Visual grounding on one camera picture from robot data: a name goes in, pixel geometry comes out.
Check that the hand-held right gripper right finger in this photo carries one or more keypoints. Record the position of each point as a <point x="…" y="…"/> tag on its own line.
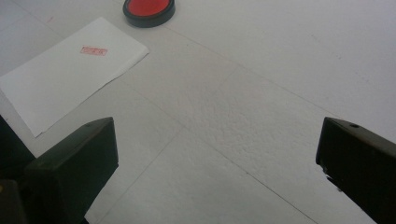
<point x="364" y="168"/>

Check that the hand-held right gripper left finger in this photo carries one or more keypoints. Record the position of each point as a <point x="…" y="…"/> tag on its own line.
<point x="68" y="174"/>

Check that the white paper sheet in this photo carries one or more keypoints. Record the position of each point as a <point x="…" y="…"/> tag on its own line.
<point x="68" y="77"/>

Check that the round red ink pad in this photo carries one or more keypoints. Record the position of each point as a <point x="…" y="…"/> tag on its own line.
<point x="148" y="9"/>

